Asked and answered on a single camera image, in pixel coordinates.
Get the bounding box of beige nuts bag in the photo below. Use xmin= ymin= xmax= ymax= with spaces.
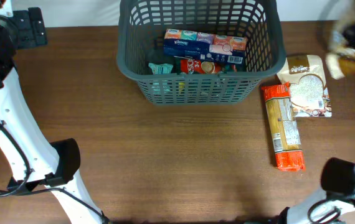
xmin=325 ymin=0 xmax=355 ymax=80

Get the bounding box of white rice bag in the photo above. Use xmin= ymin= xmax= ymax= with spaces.
xmin=277 ymin=55 xmax=332 ymax=118

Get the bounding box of orange spaghetti packet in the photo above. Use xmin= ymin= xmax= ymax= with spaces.
xmin=261 ymin=83 xmax=306 ymax=172

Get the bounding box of teal wet wipes pack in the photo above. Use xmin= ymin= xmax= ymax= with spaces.
xmin=148 ymin=62 xmax=174 ymax=94

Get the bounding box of Kleenex tissue multipack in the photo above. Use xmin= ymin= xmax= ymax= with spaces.
xmin=163 ymin=29 xmax=248 ymax=65

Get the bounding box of green Nescafe coffee bag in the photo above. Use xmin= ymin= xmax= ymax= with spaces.
xmin=174 ymin=57 xmax=244 ymax=75

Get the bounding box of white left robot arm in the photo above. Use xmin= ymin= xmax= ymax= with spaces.
xmin=0 ymin=1 xmax=109 ymax=223

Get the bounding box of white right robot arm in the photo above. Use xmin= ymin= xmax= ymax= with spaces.
xmin=277 ymin=9 xmax=355 ymax=223

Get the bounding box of grey plastic basket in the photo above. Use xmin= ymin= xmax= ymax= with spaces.
xmin=117 ymin=0 xmax=286 ymax=105

